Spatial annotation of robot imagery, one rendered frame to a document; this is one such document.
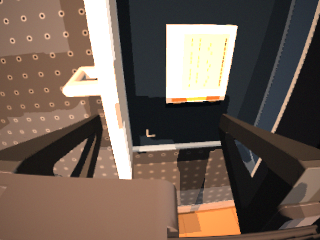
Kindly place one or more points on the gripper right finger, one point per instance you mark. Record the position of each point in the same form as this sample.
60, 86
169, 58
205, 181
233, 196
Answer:
293, 172

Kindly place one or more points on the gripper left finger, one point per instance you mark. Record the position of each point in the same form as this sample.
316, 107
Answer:
38, 156

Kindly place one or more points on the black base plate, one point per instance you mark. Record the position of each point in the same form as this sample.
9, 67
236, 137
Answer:
42, 44

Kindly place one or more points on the beige benchtop instrument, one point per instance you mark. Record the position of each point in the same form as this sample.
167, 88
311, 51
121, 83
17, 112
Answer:
128, 39

